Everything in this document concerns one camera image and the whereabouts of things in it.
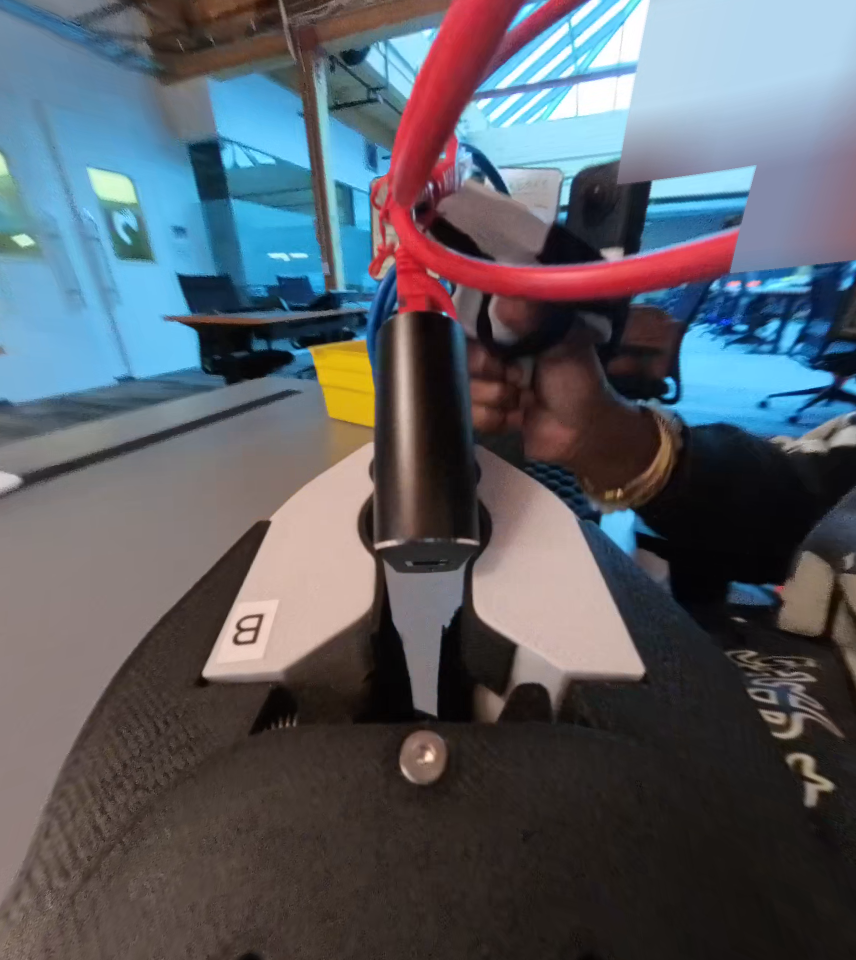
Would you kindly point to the handwritten whiteboard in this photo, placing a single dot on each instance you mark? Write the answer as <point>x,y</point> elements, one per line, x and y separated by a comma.
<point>540,191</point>

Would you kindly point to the black office chair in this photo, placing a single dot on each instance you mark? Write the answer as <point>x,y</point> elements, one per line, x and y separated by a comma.
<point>300,292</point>
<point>833,375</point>
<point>218,315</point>

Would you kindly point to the person's right hand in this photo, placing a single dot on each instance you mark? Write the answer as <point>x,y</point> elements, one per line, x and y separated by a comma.
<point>570,420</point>

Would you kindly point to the person's dark printed hoodie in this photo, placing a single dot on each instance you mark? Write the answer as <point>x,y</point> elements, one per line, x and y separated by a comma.
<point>833,712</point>

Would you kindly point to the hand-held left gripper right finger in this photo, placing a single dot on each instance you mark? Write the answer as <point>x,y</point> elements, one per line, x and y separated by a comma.
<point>548,585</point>

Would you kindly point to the wooden post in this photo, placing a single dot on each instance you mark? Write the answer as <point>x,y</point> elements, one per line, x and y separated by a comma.
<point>319,165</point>

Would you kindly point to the yellow plastic bin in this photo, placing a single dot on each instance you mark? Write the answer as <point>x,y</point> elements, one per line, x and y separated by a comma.
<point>345,382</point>

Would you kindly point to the black ethernet hub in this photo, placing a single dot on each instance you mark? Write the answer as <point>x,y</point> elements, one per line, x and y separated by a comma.
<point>424,435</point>

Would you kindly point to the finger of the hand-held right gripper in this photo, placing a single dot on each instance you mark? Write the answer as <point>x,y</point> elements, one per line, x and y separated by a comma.
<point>495,221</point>

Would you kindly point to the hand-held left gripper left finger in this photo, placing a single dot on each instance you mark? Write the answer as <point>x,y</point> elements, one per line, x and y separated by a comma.
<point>308,577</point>

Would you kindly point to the wooden table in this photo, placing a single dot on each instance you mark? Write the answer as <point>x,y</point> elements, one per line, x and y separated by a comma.
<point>263,319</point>

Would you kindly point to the person's right forearm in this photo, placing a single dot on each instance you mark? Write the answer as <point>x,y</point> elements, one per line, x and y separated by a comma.
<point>743,502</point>

